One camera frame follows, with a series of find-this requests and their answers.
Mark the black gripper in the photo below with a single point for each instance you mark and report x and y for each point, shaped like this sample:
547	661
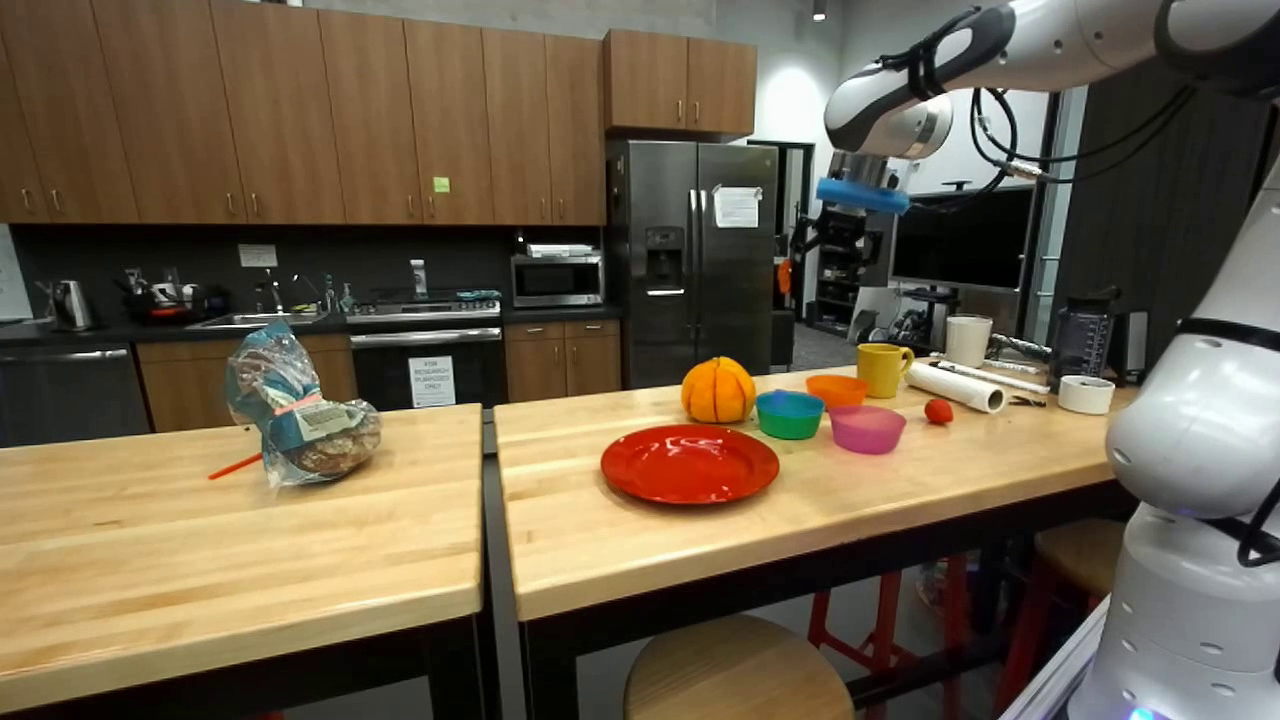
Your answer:
854	240

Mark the yellow mug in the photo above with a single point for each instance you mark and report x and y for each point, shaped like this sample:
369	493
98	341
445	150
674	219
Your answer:
882	369

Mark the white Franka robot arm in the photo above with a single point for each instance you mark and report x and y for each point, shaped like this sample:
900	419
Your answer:
1201	424

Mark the orange bowl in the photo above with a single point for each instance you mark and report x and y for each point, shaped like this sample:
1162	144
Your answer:
835	390

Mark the teal bowl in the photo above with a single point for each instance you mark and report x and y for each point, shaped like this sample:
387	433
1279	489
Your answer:
791	419

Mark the pink bowl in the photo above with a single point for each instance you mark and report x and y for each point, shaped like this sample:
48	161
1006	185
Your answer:
865	431

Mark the blue wrist bar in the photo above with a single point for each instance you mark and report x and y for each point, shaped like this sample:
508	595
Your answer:
861	198

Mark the black storage shelf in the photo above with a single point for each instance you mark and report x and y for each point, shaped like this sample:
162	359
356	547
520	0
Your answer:
841	292

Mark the white paper on refrigerator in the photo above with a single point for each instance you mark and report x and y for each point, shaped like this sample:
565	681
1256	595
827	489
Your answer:
736	207

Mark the white paper cup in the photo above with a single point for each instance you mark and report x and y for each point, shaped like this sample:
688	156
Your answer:
971	338

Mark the stainless steel refrigerator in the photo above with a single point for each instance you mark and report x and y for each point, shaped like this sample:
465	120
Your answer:
693	265

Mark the white paper towel roll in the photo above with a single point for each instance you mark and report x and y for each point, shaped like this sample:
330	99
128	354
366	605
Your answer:
963	390

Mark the small red tomato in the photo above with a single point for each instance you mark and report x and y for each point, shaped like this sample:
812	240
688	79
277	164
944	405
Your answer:
937	412

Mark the orange pumpkin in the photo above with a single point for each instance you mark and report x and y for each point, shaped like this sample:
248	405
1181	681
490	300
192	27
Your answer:
718	390

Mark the white rolled paper sheet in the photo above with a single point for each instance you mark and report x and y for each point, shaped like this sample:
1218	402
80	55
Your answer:
1023	379

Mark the brown cabinet over refrigerator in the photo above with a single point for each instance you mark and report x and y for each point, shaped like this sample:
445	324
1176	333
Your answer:
683	80

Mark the white printed ceramic cup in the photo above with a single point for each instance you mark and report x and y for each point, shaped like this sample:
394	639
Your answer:
1085	393

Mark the red plate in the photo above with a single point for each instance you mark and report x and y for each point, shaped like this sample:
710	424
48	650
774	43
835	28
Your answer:
688	466

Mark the steel microwave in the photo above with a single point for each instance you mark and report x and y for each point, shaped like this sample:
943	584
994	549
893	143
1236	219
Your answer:
556	282

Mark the brown base cabinets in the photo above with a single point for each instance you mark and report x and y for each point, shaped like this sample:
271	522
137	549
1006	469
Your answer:
563	359

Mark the wooden stool red legs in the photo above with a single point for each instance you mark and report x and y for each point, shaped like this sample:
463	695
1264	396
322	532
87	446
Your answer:
1067	563

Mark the red metal stool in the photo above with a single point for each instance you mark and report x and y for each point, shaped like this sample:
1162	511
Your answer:
882	624

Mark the green sticky note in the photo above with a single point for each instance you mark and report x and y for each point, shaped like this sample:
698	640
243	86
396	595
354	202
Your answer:
440	185

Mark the sink faucet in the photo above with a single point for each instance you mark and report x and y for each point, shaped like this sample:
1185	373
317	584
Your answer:
418	276

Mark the black oven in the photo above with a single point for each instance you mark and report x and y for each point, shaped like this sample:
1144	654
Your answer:
427	341

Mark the white paper on oven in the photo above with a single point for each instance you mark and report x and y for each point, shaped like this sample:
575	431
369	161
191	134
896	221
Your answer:
434	382

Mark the wooden stool black legs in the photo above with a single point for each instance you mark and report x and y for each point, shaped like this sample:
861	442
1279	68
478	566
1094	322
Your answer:
732	672

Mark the clear plastic bag with contents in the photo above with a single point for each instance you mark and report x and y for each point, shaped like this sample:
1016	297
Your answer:
299	412

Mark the orange straw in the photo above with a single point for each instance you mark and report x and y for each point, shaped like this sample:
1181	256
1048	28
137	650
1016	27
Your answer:
233	466

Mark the red pot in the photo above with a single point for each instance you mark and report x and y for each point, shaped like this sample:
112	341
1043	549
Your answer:
162	300

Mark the steel kettle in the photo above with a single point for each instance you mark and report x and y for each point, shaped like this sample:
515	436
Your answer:
72	306

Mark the black dishwasher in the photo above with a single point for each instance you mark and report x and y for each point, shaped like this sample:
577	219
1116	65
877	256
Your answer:
64	396

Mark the black wall monitor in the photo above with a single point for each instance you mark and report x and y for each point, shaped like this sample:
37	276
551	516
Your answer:
966	236

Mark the long brown wall cabinets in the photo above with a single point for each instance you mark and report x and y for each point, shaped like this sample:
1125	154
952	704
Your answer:
293	114

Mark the white wall outlet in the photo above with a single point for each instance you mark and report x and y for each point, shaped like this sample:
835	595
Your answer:
256	256

